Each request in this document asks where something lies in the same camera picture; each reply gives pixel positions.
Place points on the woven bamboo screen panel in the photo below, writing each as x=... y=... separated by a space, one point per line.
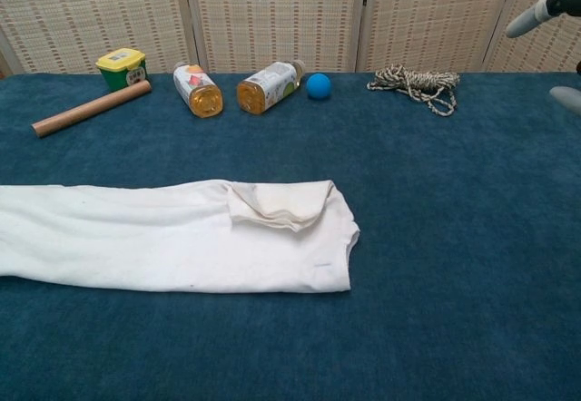
x=91 y=15
x=544 y=51
x=436 y=15
x=277 y=15

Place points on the blue ball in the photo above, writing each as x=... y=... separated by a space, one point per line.
x=318 y=86

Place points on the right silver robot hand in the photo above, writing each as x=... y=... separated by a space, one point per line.
x=526 y=17

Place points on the dark blue table cloth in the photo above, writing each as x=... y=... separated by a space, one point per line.
x=454 y=237

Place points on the green container with yellow lid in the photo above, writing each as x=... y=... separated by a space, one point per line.
x=120 y=63

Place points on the wooden rolling pin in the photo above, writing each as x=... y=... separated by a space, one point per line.
x=91 y=108

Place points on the tea bottle with white-green label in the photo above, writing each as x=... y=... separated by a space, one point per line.
x=268 y=85

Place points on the tea bottle with orange label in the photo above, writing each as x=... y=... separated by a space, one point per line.
x=199 y=88

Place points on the white T-shirt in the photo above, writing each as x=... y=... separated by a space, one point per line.
x=136 y=247

